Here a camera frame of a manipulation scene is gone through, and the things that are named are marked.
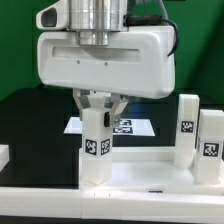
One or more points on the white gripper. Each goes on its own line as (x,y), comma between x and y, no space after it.
(137,62)

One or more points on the white front fence bar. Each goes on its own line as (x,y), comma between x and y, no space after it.
(115,205)

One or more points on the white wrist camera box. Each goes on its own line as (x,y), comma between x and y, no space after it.
(54,17)

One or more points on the white left fence block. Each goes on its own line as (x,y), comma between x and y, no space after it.
(4,156)

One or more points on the white desk top tray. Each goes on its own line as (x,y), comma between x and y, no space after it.
(151,169)

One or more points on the white fiducial marker sheet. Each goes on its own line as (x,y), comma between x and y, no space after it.
(131,127)

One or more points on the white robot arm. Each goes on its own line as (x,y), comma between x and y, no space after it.
(97,45)

